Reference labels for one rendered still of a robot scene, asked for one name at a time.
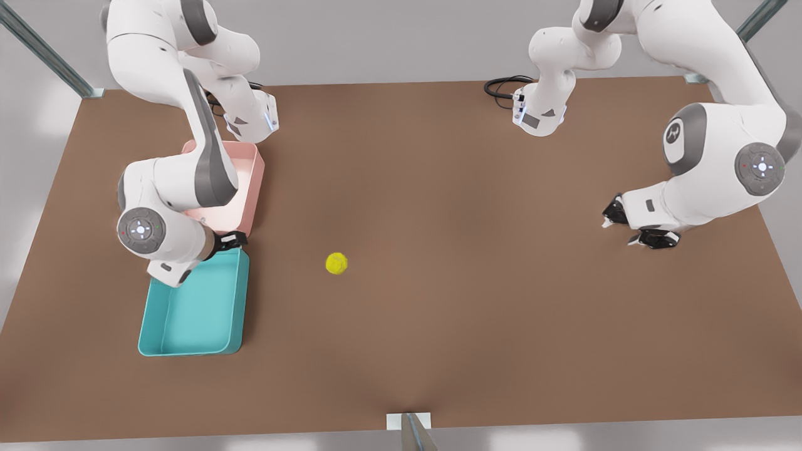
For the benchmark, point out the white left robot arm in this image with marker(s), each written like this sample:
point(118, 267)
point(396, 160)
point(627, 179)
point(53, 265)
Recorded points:
point(720, 138)

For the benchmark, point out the yellow ball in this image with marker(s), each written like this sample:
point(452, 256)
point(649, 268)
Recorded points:
point(336, 264)

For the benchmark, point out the silver frame post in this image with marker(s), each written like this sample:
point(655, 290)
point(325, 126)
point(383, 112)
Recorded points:
point(755, 22)
point(44, 50)
point(413, 432)

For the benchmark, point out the teal rectangular tray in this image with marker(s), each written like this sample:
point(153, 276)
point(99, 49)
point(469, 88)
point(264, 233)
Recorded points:
point(200, 307)

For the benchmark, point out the pink rectangular tray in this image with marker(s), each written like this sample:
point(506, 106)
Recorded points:
point(241, 188)

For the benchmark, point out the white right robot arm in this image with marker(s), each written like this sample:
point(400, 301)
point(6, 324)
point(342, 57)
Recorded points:
point(150, 69)

